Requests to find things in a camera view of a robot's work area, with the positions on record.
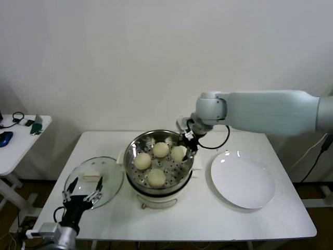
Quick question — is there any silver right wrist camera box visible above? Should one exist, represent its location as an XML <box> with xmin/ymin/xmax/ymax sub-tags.
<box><xmin>175</xmin><ymin>117</ymin><xmax>193</xmax><ymax>134</ymax></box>

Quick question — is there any dark green flat object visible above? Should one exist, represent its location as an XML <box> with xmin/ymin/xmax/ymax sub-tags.
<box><xmin>30</xmin><ymin>121</ymin><xmax>44</xmax><ymax>135</ymax></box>

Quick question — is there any blue computer mouse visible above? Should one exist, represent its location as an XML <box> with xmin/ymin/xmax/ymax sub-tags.
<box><xmin>0</xmin><ymin>131</ymin><xmax>14</xmax><ymax>148</ymax></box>

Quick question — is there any white round plate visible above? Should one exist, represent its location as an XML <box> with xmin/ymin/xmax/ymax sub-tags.
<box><xmin>210</xmin><ymin>151</ymin><xmax>276</xmax><ymax>210</ymax></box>

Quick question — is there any cream electric cooking pot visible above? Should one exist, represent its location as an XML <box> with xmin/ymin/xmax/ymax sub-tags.
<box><xmin>117</xmin><ymin>151</ymin><xmax>203</xmax><ymax>210</ymax></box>

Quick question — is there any stainless steel steamer basket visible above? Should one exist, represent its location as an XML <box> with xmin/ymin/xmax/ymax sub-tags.
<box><xmin>124</xmin><ymin>129</ymin><xmax>195</xmax><ymax>194</ymax></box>

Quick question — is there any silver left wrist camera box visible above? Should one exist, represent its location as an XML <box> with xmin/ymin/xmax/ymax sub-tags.
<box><xmin>25</xmin><ymin>222</ymin><xmax>60</xmax><ymax>239</ymax></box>

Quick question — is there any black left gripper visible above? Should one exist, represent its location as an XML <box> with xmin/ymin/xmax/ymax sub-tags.
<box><xmin>62</xmin><ymin>176</ymin><xmax>104</xmax><ymax>228</ymax></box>

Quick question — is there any white floor stand frame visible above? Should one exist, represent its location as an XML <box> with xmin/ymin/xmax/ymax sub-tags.
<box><xmin>301</xmin><ymin>186</ymin><xmax>333</xmax><ymax>209</ymax></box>

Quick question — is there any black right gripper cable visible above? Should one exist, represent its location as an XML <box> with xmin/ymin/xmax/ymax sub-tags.
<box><xmin>197</xmin><ymin>124</ymin><xmax>231</xmax><ymax>150</ymax></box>

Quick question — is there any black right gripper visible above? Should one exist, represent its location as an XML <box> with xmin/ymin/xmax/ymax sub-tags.
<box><xmin>182</xmin><ymin>129</ymin><xmax>200</xmax><ymax>163</ymax></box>

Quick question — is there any black power cable with plug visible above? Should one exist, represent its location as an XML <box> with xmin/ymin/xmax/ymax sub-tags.
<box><xmin>300</xmin><ymin>134</ymin><xmax>333</xmax><ymax>183</ymax></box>

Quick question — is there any white steamed baozi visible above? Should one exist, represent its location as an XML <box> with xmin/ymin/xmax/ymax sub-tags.
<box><xmin>152</xmin><ymin>142</ymin><xmax>170</xmax><ymax>158</ymax></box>
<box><xmin>170</xmin><ymin>146</ymin><xmax>187</xmax><ymax>162</ymax></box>
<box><xmin>134</xmin><ymin>153</ymin><xmax>152</xmax><ymax>170</ymax></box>
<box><xmin>147</xmin><ymin>168</ymin><xmax>167</xmax><ymax>189</ymax></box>

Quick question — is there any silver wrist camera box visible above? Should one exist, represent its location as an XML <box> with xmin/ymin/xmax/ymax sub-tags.
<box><xmin>25</xmin><ymin>222</ymin><xmax>60</xmax><ymax>239</ymax></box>
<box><xmin>175</xmin><ymin>117</ymin><xmax>193</xmax><ymax>134</ymax></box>

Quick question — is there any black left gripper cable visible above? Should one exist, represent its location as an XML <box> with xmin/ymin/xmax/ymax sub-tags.
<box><xmin>53</xmin><ymin>206</ymin><xmax>66</xmax><ymax>222</ymax></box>

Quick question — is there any black looped cable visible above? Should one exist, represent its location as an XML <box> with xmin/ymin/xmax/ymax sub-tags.
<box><xmin>0</xmin><ymin>111</ymin><xmax>26</xmax><ymax>129</ymax></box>

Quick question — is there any white side table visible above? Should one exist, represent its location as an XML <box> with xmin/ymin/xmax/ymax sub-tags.
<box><xmin>0</xmin><ymin>114</ymin><xmax>53</xmax><ymax>234</ymax></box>

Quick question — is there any glass lid with cream handle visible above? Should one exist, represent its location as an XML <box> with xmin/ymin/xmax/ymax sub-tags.
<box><xmin>63</xmin><ymin>156</ymin><xmax>124</xmax><ymax>209</ymax></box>

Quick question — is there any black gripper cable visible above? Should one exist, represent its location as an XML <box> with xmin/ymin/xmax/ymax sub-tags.
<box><xmin>197</xmin><ymin>124</ymin><xmax>231</xmax><ymax>150</ymax></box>
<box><xmin>53</xmin><ymin>206</ymin><xmax>66</xmax><ymax>222</ymax></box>

